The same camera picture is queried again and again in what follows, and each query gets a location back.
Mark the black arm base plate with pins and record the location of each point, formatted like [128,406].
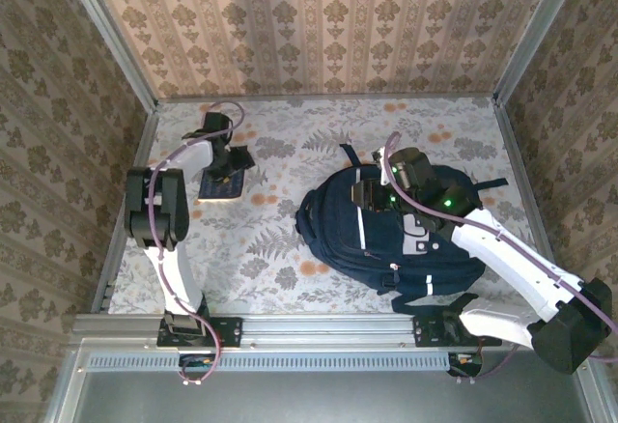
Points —
[227,332]
[427,332]

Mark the thin aluminium rail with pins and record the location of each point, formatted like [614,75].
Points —
[314,97]

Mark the navy blue backpack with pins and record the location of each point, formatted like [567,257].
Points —
[338,249]

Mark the grey metal panel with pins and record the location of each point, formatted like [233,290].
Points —
[289,399]

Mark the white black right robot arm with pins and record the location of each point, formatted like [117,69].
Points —
[512,259]

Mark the floral table cloth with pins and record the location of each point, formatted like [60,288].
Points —
[270,288]

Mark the aluminium side rail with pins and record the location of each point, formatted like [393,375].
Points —
[113,268]
[529,201]

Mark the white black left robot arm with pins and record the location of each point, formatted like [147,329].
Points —
[174,268]

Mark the wide aluminium extrusion beam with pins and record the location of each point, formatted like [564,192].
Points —
[314,329]

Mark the aluminium corner post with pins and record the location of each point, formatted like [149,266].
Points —
[536,32]
[111,41]

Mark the dark blue book QR codes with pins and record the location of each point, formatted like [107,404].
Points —
[227,193]

